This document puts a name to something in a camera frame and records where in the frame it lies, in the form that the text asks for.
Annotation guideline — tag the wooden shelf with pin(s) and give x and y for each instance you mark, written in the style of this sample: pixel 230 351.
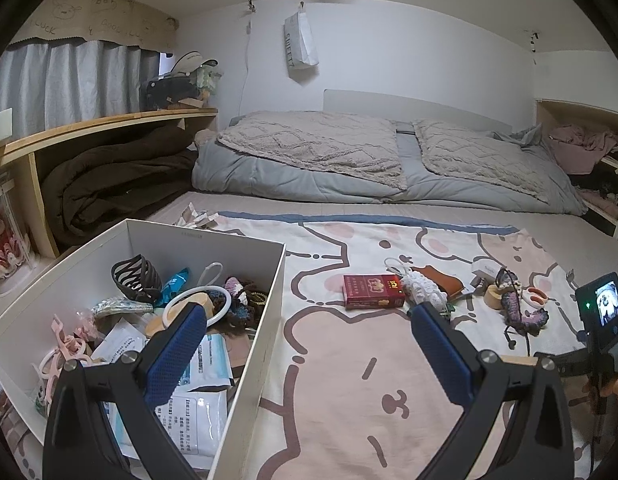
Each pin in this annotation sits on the wooden shelf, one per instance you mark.
pixel 114 122

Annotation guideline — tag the beige valance with drawings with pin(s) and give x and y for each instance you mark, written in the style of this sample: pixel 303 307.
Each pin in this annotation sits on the beige valance with drawings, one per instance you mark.
pixel 99 15

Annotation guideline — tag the white crochet piece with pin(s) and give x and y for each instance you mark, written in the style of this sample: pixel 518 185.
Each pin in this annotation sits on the white crochet piece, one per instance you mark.
pixel 429 290

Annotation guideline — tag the wooden block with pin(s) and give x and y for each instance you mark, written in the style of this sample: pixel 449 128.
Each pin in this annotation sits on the wooden block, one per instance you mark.
pixel 519 360

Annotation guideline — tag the silver patterned pouch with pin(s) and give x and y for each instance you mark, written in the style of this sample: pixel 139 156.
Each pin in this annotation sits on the silver patterned pouch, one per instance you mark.
pixel 119 306

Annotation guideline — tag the beige bed sheet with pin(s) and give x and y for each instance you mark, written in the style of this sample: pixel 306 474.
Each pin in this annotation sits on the beige bed sheet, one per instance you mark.
pixel 339 205

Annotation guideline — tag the pink clothes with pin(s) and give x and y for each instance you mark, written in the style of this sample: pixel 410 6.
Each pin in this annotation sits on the pink clothes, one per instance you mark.
pixel 579 145

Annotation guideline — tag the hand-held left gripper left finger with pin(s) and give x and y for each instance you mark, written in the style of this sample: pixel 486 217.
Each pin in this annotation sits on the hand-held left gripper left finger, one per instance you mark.
pixel 181 340

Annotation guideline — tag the printed cartoon blanket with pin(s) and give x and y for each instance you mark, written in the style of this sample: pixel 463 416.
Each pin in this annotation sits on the printed cartoon blanket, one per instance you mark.
pixel 349 360

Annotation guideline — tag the white hanging bag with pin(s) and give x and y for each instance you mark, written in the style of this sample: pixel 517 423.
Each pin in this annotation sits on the white hanging bag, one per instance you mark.
pixel 301 40

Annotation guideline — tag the wooden alcove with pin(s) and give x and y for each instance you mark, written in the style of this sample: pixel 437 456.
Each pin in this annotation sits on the wooden alcove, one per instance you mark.
pixel 579 110

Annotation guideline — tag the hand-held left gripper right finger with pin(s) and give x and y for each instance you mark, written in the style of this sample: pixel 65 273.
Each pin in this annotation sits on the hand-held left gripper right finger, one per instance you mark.
pixel 436 345

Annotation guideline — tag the blue packet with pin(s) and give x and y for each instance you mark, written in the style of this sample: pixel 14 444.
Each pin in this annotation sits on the blue packet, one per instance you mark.
pixel 174 282

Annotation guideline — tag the purple crochet piece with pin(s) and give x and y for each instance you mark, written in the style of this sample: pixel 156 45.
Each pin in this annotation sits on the purple crochet piece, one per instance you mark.
pixel 521 307

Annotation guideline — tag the white foam block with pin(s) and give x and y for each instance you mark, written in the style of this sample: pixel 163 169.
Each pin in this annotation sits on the white foam block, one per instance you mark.
pixel 0 125

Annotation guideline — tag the black bag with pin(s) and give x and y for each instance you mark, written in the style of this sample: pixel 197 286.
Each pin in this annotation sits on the black bag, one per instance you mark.
pixel 171 91

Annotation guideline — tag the black wavy holder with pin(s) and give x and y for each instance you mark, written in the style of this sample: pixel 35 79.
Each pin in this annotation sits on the black wavy holder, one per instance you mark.
pixel 134 277

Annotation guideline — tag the crumpled paper wrapper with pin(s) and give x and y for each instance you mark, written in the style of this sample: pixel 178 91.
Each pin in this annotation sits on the crumpled paper wrapper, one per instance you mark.
pixel 196 217

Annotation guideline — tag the brown leather wallet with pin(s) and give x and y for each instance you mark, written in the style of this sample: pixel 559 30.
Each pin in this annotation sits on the brown leather wallet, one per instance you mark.
pixel 445 280

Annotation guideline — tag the doll display case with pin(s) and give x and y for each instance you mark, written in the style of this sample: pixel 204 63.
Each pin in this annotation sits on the doll display case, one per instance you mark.
pixel 6 240

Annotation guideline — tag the white headboard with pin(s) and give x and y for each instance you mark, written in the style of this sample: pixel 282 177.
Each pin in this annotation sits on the white headboard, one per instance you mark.
pixel 414 105

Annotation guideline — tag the white mask packet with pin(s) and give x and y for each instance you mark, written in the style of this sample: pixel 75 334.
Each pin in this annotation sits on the white mask packet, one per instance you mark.
pixel 216 357
pixel 194 420

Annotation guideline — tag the grey curtain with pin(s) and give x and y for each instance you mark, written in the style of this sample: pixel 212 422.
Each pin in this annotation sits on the grey curtain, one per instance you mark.
pixel 74 80

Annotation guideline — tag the white plastic hook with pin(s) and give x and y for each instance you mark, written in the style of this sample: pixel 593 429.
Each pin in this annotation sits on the white plastic hook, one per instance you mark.
pixel 211 272

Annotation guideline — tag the brown blanket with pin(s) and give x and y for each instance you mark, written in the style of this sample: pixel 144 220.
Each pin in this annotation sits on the brown blanket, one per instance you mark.
pixel 114 185

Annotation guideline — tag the beige quilted blanket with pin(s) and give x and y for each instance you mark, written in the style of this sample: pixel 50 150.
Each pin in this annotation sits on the beige quilted blanket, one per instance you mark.
pixel 314 145
pixel 479 160

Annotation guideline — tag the grey duvet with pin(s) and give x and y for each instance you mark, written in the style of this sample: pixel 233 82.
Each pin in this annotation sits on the grey duvet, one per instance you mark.
pixel 299 182

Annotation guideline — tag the dark green clip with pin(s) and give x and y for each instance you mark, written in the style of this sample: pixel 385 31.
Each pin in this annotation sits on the dark green clip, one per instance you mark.
pixel 449 307

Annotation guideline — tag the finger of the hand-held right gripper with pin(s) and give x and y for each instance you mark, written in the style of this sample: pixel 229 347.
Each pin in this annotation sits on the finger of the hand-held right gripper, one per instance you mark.
pixel 574 364

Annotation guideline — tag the green plush toy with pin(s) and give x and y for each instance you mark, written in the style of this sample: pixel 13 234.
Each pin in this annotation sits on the green plush toy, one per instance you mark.
pixel 206 80

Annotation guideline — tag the white cap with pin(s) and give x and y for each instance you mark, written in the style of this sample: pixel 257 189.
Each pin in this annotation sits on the white cap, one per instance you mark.
pixel 191 61

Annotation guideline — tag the white storage box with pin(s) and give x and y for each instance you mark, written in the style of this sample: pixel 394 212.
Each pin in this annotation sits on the white storage box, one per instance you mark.
pixel 261 320

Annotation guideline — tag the small white box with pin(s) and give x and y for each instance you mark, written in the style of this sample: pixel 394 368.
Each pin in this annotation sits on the small white box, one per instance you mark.
pixel 485 269

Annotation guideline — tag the pink clip hanger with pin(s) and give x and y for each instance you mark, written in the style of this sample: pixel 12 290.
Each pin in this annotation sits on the pink clip hanger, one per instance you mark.
pixel 61 347

